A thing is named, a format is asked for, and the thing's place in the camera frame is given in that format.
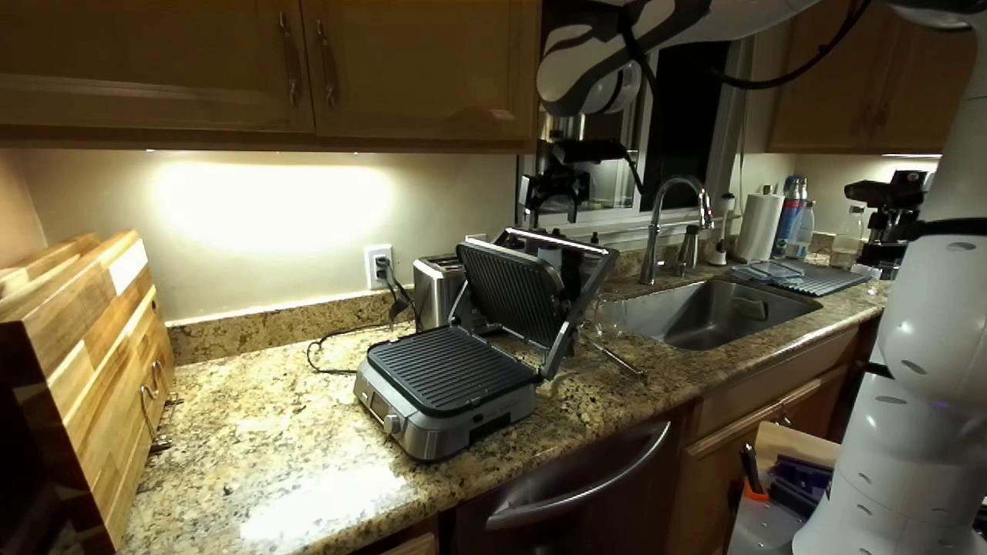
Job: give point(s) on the silver sandwich maker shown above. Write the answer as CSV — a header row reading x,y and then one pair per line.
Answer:
x,y
451,373

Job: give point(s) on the plain wooden cutting board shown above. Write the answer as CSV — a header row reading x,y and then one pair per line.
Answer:
x,y
32,412

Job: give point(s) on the white paper towel roll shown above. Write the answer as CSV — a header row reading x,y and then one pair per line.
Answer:
x,y
760,228

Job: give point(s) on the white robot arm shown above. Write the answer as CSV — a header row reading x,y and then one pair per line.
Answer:
x,y
928,341

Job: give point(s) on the wooden corner upper cabinet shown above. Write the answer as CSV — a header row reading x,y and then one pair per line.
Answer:
x,y
844,103

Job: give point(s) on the striped wooden cutting board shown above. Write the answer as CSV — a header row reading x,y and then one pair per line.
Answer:
x,y
104,359

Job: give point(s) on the stainless steel toaster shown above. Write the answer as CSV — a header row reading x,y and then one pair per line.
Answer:
x,y
433,293

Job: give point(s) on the white framed kitchen window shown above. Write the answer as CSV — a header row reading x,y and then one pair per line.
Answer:
x,y
682,111

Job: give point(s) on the wooden sink base cabinet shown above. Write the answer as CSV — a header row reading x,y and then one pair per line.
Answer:
x,y
760,386

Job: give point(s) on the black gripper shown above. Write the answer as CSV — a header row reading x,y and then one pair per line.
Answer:
x,y
561,179

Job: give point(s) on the black countertop machine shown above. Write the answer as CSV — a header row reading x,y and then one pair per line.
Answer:
x,y
896,216

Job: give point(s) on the white wall outlet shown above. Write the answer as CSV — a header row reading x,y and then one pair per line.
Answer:
x,y
372,256

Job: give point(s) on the grey dish drying mat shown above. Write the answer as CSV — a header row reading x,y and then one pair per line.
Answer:
x,y
804,280

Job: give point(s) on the cardboard box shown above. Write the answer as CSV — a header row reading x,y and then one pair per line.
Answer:
x,y
791,443

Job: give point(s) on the stainless steel sink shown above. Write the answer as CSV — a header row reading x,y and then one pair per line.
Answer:
x,y
712,311

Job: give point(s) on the blue metal bottle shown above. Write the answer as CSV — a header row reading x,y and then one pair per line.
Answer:
x,y
791,219

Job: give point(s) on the chrome kitchen faucet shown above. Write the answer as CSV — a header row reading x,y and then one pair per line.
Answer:
x,y
649,235

